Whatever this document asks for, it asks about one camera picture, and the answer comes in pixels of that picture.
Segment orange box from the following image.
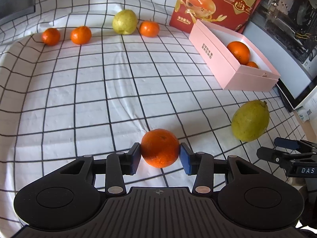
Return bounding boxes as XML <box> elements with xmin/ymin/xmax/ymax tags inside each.
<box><xmin>246</xmin><ymin>61</ymin><xmax>259</xmax><ymax>69</ymax></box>

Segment yellow-green pear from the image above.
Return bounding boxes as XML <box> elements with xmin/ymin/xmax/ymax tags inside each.
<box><xmin>112</xmin><ymin>10</ymin><xmax>138</xmax><ymax>35</ymax></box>
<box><xmin>231</xmin><ymin>100</ymin><xmax>270</xmax><ymax>142</ymax></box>

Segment small orange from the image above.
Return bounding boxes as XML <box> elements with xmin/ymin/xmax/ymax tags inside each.
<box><xmin>141</xmin><ymin>129</ymin><xmax>180</xmax><ymax>168</ymax></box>

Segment mandarin beside far pear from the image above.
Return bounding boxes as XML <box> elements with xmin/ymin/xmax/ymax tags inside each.
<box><xmin>139</xmin><ymin>21</ymin><xmax>160</xmax><ymax>38</ymax></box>

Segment orange inside pink box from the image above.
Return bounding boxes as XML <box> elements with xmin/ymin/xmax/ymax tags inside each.
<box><xmin>227</xmin><ymin>41</ymin><xmax>250</xmax><ymax>65</ymax></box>

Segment mandarin far left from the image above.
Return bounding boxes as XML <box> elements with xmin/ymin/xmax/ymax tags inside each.
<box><xmin>41</xmin><ymin>28</ymin><xmax>61</xmax><ymax>46</ymax></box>

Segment glass-sided computer case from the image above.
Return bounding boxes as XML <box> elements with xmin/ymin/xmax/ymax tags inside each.
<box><xmin>243</xmin><ymin>0</ymin><xmax>316</xmax><ymax>111</ymax></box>

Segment white black grid tablecloth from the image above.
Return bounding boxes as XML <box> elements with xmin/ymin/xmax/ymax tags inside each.
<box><xmin>1</xmin><ymin>0</ymin><xmax>305</xmax><ymax>237</ymax></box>

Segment mandarin middle of cluster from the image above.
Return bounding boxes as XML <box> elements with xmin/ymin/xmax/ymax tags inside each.
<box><xmin>70</xmin><ymin>26</ymin><xmax>92</xmax><ymax>45</ymax></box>

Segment pink rectangular gift box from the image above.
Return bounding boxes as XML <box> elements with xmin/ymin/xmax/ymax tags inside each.
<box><xmin>189</xmin><ymin>20</ymin><xmax>280</xmax><ymax>92</ymax></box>

